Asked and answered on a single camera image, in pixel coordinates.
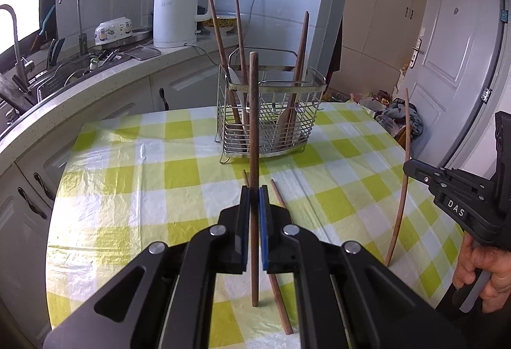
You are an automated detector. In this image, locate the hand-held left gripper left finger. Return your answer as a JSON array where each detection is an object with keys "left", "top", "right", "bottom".
[{"left": 42, "top": 185, "right": 252, "bottom": 349}]

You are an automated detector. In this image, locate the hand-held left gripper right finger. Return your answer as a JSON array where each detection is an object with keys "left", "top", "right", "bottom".
[{"left": 259, "top": 184, "right": 468, "bottom": 349}]

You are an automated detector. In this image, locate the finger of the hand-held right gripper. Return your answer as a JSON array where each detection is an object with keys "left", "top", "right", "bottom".
[
  {"left": 402, "top": 159, "right": 450, "bottom": 184},
  {"left": 423, "top": 173, "right": 454, "bottom": 201}
]

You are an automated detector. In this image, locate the steel wire utensil rack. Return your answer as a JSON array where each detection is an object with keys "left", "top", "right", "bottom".
[{"left": 215, "top": 47, "right": 326, "bottom": 165}]

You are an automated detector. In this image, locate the person's right hand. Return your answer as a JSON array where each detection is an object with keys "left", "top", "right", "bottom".
[{"left": 453, "top": 233, "right": 511, "bottom": 314}]

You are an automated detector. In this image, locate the pile of clothes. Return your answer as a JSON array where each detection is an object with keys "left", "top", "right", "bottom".
[{"left": 375, "top": 97, "right": 424, "bottom": 139}]

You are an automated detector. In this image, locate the yellow checked tablecloth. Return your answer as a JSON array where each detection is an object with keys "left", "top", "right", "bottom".
[{"left": 46, "top": 101, "right": 466, "bottom": 349}]

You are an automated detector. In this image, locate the white panel door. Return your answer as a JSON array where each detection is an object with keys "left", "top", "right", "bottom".
[{"left": 399, "top": 0, "right": 501, "bottom": 152}]

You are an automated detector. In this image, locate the white plastic ladle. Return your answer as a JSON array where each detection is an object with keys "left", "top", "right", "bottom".
[{"left": 225, "top": 63, "right": 280, "bottom": 152}]

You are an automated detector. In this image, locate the white kitchen cabinet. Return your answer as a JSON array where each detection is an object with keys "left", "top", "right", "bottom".
[{"left": 0, "top": 61, "right": 224, "bottom": 334}]

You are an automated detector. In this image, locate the steel tray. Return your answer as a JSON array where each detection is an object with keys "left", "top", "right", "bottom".
[{"left": 124, "top": 45, "right": 162, "bottom": 61}]

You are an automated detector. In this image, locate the yellow patterned bowl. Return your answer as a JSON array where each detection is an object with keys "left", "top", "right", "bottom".
[{"left": 202, "top": 14, "right": 239, "bottom": 34}]

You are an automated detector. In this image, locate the speckled kitchen counter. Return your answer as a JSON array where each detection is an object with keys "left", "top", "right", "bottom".
[{"left": 0, "top": 31, "right": 244, "bottom": 174}]

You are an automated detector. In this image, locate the white electric kettle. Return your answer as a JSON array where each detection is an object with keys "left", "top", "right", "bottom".
[{"left": 153, "top": 0, "right": 217, "bottom": 49}]

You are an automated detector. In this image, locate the steel kitchen sink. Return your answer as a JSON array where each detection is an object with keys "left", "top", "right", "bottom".
[{"left": 34, "top": 49, "right": 134, "bottom": 104}]

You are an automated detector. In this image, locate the white printed bowl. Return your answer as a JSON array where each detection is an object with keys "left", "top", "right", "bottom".
[{"left": 95, "top": 17, "right": 133, "bottom": 46}]

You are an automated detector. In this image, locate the thin steel faucet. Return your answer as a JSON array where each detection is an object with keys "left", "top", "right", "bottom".
[{"left": 59, "top": 0, "right": 88, "bottom": 55}]

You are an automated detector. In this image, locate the large steel faucet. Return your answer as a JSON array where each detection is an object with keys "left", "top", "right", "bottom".
[{"left": 0, "top": 4, "right": 34, "bottom": 94}]

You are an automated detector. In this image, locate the metal door handle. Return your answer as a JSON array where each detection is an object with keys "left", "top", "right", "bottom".
[{"left": 409, "top": 38, "right": 423, "bottom": 68}]

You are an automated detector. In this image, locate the kettle power cable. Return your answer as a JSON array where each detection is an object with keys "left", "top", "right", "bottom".
[{"left": 195, "top": 44, "right": 222, "bottom": 65}]

